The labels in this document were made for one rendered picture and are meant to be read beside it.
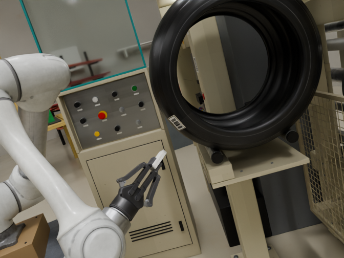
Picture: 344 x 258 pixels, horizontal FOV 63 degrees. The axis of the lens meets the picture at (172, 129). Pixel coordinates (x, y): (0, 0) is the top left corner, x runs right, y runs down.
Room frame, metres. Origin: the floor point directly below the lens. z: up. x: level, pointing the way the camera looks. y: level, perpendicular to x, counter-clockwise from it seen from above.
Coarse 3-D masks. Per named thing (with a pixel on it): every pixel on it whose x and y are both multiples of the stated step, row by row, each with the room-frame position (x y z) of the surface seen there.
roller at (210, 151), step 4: (208, 148) 1.02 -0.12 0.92; (212, 148) 0.99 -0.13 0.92; (208, 152) 1.01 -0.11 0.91; (212, 152) 0.96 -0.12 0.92; (216, 152) 0.94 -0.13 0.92; (220, 152) 0.95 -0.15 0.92; (212, 156) 0.94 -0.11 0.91; (216, 156) 0.94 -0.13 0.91; (220, 156) 0.94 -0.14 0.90; (212, 160) 0.94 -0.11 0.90; (216, 160) 0.94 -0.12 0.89; (220, 160) 0.94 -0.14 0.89
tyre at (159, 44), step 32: (192, 0) 0.91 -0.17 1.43; (224, 0) 0.90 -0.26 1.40; (256, 0) 0.90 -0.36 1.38; (288, 0) 0.90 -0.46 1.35; (160, 32) 0.94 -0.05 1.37; (288, 32) 1.12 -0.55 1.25; (160, 64) 0.92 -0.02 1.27; (288, 64) 1.15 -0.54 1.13; (320, 64) 0.92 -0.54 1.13; (160, 96) 0.94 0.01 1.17; (256, 96) 1.20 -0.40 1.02; (288, 96) 1.09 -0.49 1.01; (192, 128) 0.92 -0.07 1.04; (224, 128) 0.92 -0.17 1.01; (256, 128) 0.90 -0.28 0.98; (288, 128) 0.94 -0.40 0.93
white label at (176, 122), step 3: (171, 117) 0.93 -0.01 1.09; (174, 117) 0.93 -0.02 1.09; (171, 120) 0.94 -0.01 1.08; (174, 120) 0.93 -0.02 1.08; (177, 120) 0.92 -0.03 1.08; (174, 123) 0.94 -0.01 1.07; (177, 123) 0.93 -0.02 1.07; (180, 123) 0.92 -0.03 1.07; (177, 126) 0.94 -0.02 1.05; (180, 126) 0.93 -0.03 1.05; (183, 126) 0.92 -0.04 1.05; (180, 129) 0.94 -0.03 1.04
